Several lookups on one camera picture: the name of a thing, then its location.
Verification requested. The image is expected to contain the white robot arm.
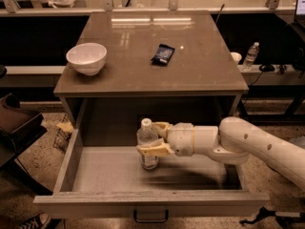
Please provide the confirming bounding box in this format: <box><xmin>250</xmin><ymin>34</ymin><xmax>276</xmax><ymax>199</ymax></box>
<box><xmin>137</xmin><ymin>116</ymin><xmax>305</xmax><ymax>190</ymax></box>

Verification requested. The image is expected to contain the black computer mouse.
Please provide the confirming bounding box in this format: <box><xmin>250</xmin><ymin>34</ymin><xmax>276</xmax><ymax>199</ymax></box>
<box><xmin>259</xmin><ymin>64</ymin><xmax>275</xmax><ymax>73</ymax></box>

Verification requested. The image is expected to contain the dark brown chair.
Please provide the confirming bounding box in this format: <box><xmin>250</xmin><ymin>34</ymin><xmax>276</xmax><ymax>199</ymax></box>
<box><xmin>0</xmin><ymin>94</ymin><xmax>52</xmax><ymax>196</ymax></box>

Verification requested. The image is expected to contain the clear plastic water bottle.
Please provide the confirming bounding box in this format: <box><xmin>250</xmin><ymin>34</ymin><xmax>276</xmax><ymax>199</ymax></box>
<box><xmin>136</xmin><ymin>118</ymin><xmax>158</xmax><ymax>170</ymax></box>

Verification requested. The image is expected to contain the wire mesh basket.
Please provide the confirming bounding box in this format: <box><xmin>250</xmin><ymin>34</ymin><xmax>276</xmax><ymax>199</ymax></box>
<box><xmin>53</xmin><ymin>114</ymin><xmax>73</xmax><ymax>153</ymax></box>

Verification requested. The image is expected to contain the black white sneaker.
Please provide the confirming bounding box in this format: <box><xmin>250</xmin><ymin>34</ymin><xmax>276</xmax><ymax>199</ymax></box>
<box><xmin>18</xmin><ymin>213</ymin><xmax>51</xmax><ymax>229</ymax></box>

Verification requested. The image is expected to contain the black grabber tool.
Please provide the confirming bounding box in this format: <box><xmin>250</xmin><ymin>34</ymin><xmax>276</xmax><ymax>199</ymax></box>
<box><xmin>239</xmin><ymin>207</ymin><xmax>305</xmax><ymax>229</ymax></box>

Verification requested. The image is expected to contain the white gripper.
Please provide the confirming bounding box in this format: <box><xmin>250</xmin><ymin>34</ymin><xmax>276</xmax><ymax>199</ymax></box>
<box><xmin>136</xmin><ymin>122</ymin><xmax>194</xmax><ymax>157</ymax></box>

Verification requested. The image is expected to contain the background clear water bottle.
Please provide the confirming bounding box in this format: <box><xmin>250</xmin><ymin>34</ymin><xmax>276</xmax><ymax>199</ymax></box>
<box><xmin>242</xmin><ymin>42</ymin><xmax>259</xmax><ymax>72</ymax></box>

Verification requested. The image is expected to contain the open grey top drawer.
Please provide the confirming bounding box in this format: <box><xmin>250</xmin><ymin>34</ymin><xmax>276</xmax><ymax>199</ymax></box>
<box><xmin>34</xmin><ymin>129</ymin><xmax>269</xmax><ymax>219</ymax></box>

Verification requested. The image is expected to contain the small white paper cup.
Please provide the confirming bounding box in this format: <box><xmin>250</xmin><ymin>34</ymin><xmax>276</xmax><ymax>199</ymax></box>
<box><xmin>231</xmin><ymin>52</ymin><xmax>242</xmax><ymax>65</ymax></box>

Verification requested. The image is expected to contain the dark blue snack packet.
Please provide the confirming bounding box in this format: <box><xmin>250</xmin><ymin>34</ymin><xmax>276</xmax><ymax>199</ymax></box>
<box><xmin>151</xmin><ymin>44</ymin><xmax>175</xmax><ymax>66</ymax></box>

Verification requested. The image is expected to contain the black drawer handle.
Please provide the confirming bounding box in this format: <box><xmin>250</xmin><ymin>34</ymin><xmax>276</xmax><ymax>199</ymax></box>
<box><xmin>133</xmin><ymin>210</ymin><xmax>169</xmax><ymax>223</ymax></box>

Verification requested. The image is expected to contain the white ceramic bowl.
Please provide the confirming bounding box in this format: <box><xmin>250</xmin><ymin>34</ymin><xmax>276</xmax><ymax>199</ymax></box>
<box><xmin>66</xmin><ymin>43</ymin><xmax>108</xmax><ymax>75</ymax></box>

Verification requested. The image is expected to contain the grey cabinet with counter top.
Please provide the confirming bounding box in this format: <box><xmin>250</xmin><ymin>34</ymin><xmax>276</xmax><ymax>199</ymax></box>
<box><xmin>54</xmin><ymin>10</ymin><xmax>248</xmax><ymax>146</ymax></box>

